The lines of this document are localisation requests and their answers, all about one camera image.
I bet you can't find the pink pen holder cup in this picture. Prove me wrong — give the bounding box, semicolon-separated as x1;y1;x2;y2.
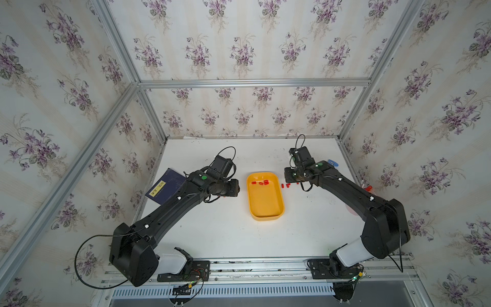
345;185;373;217

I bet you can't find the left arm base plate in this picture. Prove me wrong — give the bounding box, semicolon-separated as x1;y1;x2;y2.
157;260;211;282

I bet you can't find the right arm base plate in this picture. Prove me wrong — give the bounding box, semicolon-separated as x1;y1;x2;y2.
306;258;364;280

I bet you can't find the aluminium rail frame front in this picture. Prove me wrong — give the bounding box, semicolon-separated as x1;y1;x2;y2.
91;256;433;306

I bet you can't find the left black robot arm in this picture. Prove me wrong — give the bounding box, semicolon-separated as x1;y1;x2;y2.
100;171;240;287

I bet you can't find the yellow plastic storage box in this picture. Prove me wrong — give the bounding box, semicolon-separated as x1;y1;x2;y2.
246;172;285;221

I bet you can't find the blue plastic clip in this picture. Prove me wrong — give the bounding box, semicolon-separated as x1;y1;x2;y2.
327;159;339;167

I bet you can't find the dark blue booklet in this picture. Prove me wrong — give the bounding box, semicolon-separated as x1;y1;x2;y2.
145;168;185;205

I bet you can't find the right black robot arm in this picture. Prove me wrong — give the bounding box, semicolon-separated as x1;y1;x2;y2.
284;162;410;278

